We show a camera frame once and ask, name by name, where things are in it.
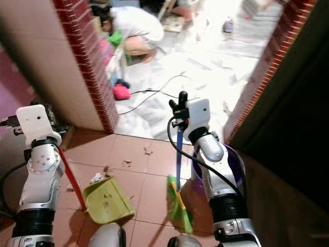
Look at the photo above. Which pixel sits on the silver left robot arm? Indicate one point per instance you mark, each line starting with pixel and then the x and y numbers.
pixel 43 185

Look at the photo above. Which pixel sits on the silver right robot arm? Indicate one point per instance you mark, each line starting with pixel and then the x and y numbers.
pixel 211 152

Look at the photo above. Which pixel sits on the pink slipper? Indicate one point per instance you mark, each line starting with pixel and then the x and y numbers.
pixel 121 92

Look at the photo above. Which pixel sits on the dark blue slipper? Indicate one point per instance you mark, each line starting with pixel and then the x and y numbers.
pixel 123 82

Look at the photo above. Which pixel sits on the purple plastic bucket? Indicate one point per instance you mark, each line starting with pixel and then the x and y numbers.
pixel 196 175

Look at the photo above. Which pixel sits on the printed flat box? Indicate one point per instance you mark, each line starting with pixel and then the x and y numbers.
pixel 172 24

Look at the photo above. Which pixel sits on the crumpled white paper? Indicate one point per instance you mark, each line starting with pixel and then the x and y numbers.
pixel 97 178

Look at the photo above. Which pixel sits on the pink cushion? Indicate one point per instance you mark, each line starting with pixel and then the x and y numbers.
pixel 182 12

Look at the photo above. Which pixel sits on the small purple bottle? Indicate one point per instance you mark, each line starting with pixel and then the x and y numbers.
pixel 227 24

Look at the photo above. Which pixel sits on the green cloth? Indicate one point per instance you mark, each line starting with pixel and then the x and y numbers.
pixel 114 38

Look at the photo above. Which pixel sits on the white stacked tiles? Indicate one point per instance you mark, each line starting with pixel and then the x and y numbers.
pixel 257 7

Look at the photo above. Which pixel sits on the grey left robot leg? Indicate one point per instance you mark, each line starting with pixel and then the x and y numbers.
pixel 108 236

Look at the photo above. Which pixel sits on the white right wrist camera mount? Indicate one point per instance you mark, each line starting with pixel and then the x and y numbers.
pixel 200 116

